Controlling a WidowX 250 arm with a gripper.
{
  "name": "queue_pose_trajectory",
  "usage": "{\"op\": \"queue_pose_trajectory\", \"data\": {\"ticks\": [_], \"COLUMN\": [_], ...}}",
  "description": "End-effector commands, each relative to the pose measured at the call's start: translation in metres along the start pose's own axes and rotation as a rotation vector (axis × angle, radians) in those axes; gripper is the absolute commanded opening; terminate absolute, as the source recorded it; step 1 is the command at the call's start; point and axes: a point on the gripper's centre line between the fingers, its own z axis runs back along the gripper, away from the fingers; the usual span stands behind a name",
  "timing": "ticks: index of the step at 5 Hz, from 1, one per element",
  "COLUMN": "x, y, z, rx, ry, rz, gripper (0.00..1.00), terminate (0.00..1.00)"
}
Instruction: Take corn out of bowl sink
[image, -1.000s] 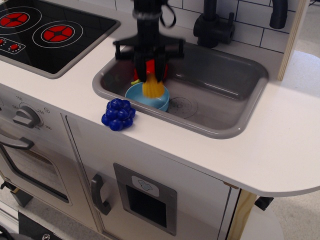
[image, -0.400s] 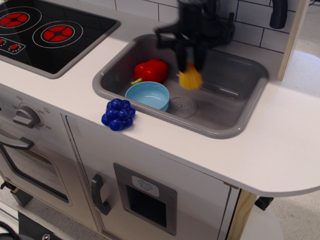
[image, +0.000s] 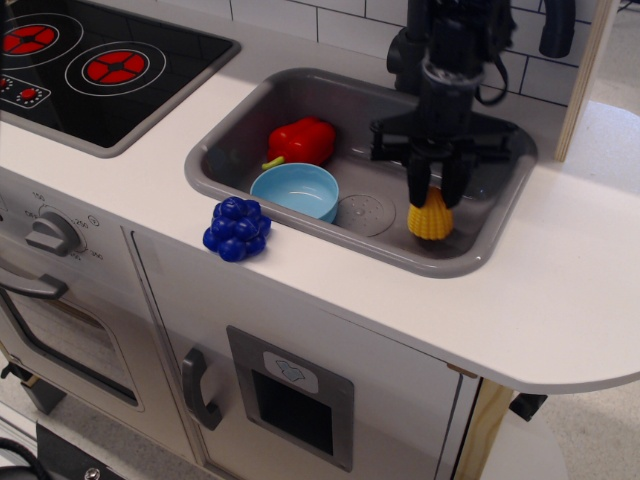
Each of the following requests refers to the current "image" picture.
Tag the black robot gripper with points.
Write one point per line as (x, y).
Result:
(441, 128)

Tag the yellow toy corn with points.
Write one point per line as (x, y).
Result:
(433, 221)

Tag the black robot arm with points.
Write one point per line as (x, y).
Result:
(440, 57)

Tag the light blue bowl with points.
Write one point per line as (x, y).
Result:
(304, 188)

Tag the grey toy sink basin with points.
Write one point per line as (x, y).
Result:
(373, 195)

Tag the black toy faucet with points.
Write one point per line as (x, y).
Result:
(458, 37)

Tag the red toy bell pepper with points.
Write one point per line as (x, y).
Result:
(308, 140)

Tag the blue toy grapes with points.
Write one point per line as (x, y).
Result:
(238, 229)

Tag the grey dispenser panel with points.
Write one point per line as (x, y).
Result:
(297, 400)

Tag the white cabinet door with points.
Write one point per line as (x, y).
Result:
(408, 412)

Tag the black toy stovetop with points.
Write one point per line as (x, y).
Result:
(97, 79)

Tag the white oven door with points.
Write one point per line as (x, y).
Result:
(94, 343)

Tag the grey oven knob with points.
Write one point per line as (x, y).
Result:
(51, 233)

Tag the wooden side post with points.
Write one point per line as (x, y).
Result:
(601, 26)

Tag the grey cabinet door handle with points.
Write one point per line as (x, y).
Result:
(207, 414)

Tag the grey oven door handle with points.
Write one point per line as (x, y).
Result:
(45, 287)

